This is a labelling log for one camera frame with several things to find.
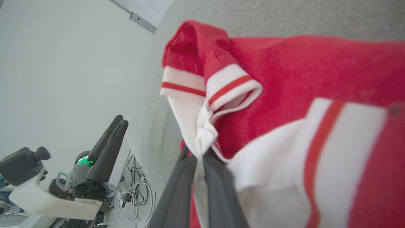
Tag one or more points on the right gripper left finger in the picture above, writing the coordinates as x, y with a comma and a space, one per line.
177, 205

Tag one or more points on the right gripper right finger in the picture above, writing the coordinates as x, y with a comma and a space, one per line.
221, 205

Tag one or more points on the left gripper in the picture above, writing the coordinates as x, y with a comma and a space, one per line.
90, 191

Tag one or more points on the red white sports shirt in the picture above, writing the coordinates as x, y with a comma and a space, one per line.
284, 79

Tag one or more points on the white power adapter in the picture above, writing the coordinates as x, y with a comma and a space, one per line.
122, 202

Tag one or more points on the grey fabric sofa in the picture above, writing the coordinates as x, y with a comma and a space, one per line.
284, 15

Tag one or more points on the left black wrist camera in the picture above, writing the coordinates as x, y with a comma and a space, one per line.
19, 166

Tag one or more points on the grey wall skirting strip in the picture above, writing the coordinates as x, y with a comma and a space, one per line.
144, 22

